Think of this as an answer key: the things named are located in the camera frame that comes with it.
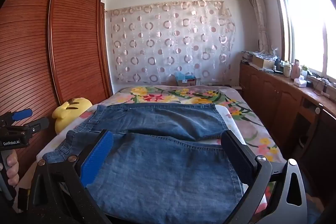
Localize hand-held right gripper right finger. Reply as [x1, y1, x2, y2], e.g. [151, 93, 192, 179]
[222, 130, 308, 224]

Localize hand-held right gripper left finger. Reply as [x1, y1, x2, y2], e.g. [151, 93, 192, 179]
[28, 130, 114, 224]

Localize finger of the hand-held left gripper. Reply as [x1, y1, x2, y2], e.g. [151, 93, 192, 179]
[22, 117, 50, 135]
[4, 108, 33, 126]

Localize blue denim pants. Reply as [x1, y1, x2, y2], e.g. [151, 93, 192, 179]
[42, 103, 244, 220]

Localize person's left hand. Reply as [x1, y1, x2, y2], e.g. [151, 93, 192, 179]
[0, 154, 19, 186]

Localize yellow plush toy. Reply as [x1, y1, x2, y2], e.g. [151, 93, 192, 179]
[52, 97, 93, 135]

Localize white strawberry print sheet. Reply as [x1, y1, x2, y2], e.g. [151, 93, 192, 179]
[16, 105, 279, 214]

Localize wooden cabinet row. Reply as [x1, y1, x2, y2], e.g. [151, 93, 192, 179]
[239, 60, 336, 188]

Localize wooden slatted wardrobe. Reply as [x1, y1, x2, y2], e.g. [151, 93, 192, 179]
[0, 0, 113, 182]

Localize cardboard box with red print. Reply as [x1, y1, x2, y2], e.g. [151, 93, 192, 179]
[175, 76, 201, 87]

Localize sheer circle pattern curtain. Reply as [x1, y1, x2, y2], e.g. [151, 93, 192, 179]
[105, 0, 237, 84]

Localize patterned window curtain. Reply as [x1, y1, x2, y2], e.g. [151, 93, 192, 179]
[246, 0, 271, 52]

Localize wooden framed window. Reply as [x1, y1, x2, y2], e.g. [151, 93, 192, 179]
[270, 0, 336, 83]

